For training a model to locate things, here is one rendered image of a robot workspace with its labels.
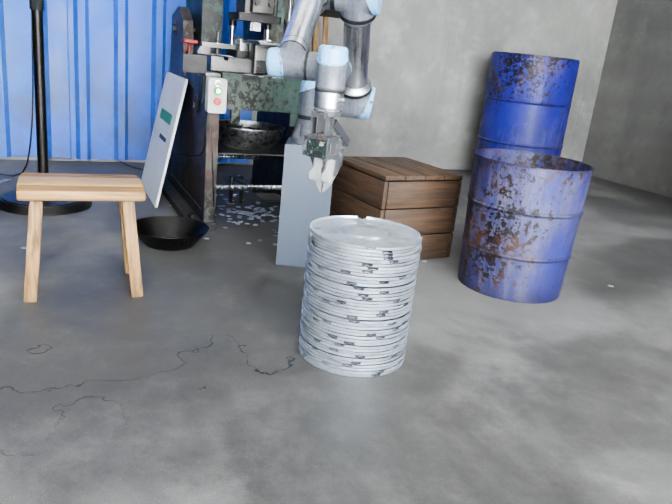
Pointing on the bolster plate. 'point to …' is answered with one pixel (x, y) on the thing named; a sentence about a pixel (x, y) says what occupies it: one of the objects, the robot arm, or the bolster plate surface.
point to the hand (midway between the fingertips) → (323, 186)
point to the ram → (258, 7)
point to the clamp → (213, 45)
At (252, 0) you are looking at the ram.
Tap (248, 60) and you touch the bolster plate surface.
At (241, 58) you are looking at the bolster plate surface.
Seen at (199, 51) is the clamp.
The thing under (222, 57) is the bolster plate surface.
